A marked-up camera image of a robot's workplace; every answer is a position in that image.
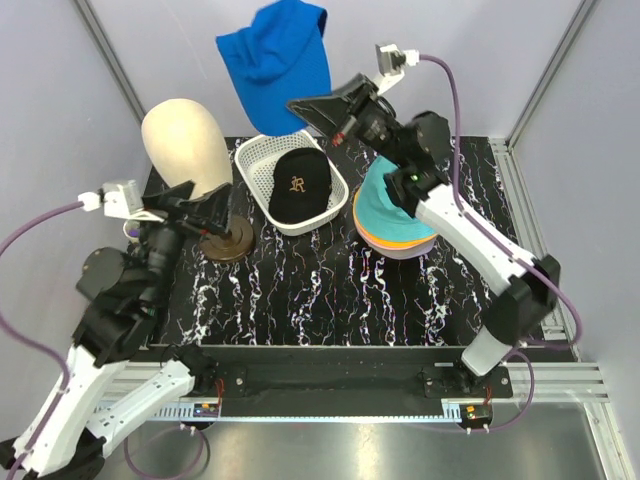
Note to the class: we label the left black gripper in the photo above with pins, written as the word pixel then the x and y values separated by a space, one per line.
pixel 212 208

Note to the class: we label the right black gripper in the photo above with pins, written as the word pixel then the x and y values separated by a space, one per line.
pixel 326 113

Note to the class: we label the blue hat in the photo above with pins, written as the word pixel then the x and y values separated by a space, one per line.
pixel 279 57

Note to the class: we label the black embroidered baseball cap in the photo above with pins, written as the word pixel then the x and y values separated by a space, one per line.
pixel 302 186

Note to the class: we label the teal hat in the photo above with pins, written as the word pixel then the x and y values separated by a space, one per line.
pixel 379 217

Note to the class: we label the pink bucket hat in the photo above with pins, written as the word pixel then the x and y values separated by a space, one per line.
pixel 404 250

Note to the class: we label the orange bucket hat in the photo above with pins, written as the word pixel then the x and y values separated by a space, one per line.
pixel 368 237

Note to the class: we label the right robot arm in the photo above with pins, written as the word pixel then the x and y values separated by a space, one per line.
pixel 525 287

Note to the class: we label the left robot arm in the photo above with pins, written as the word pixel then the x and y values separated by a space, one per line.
pixel 71 437

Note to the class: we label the cream mannequin head stand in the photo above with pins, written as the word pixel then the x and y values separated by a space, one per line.
pixel 185 143

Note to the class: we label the yellow tape cup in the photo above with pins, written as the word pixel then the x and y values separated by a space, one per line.
pixel 131 229

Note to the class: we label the white plastic basket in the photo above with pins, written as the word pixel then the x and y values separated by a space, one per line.
pixel 255 160

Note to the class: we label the black marble table mat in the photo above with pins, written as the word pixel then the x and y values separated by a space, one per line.
pixel 327 287

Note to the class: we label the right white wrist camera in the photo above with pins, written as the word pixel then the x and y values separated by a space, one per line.
pixel 392 63

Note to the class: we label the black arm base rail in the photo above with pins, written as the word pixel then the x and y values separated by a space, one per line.
pixel 346 383

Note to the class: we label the right aluminium frame post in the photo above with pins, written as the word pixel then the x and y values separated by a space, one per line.
pixel 573 30

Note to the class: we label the aluminium frame post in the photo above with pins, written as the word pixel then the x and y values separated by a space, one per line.
pixel 573 30
pixel 97 32

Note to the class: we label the left aluminium frame post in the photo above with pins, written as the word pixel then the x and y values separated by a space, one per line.
pixel 97 32

